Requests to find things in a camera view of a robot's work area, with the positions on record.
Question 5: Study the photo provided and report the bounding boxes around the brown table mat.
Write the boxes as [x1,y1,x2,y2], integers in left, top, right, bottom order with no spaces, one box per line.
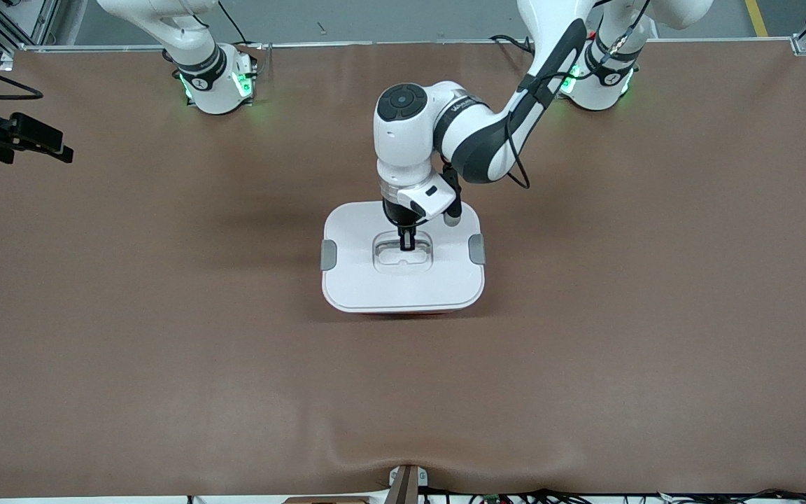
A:
[0,38,806,499]

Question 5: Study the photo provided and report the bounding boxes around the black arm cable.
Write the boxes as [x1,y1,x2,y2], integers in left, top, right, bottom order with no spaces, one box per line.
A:
[501,0,656,190]
[0,57,45,102]

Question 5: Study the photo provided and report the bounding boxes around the white box lid grey latches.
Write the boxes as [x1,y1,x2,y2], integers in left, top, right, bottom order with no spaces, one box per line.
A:
[320,202,486,314]

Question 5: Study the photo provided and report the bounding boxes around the silver metal bracket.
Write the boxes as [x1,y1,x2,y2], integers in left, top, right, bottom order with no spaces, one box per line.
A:
[388,465,429,489]

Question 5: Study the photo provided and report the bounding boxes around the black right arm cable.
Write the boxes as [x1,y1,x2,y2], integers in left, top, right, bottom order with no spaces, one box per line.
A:
[0,57,45,102]

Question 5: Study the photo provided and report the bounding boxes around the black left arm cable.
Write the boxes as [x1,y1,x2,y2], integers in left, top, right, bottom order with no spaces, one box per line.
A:
[501,0,656,190]

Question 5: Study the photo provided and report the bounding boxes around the black base cable bundle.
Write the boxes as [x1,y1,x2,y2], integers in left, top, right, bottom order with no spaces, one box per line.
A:
[488,33,533,53]

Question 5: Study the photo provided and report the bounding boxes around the brown upright post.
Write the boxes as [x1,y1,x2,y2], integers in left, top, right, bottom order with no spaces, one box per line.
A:
[390,465,419,504]

